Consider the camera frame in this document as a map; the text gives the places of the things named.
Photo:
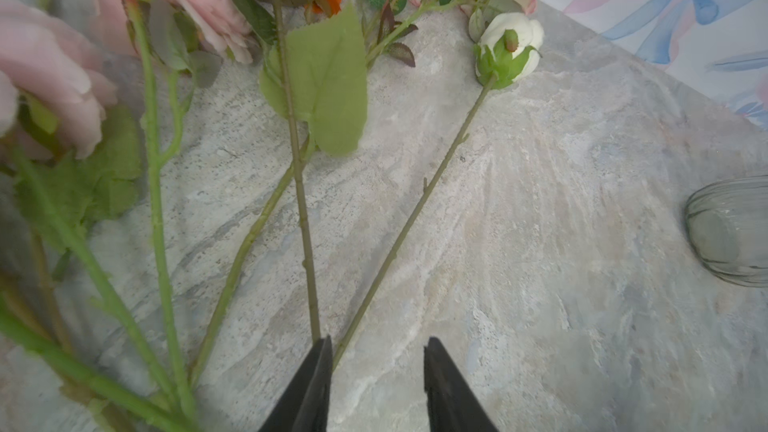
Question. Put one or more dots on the white rose bud stem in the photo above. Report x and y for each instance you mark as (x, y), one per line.
(507, 51)

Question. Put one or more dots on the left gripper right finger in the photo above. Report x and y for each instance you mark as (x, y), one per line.
(451, 404)

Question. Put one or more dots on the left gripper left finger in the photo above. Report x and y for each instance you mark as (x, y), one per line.
(304, 405)

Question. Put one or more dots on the clear glass vase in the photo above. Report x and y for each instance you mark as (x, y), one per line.
(726, 225)

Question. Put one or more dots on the pink rose stem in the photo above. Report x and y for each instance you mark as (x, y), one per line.
(75, 154)

